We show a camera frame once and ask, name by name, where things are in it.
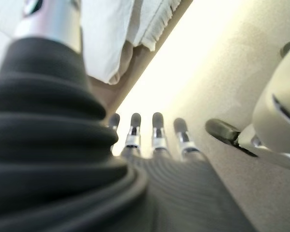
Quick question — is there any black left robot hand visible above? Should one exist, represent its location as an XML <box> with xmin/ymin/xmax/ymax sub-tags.
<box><xmin>0</xmin><ymin>0</ymin><xmax>257</xmax><ymax>232</ymax></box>

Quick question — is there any white duvet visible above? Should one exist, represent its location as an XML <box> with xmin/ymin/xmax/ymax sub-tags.
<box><xmin>81</xmin><ymin>0</ymin><xmax>182</xmax><ymax>85</ymax></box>

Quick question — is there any white bed sheet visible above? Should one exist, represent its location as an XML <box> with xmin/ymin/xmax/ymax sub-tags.
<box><xmin>0</xmin><ymin>0</ymin><xmax>25</xmax><ymax>80</ymax></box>

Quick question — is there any brown upholstered bed frame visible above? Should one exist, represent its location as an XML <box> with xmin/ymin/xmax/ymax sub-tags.
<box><xmin>87</xmin><ymin>0</ymin><xmax>194</xmax><ymax>116</ymax></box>

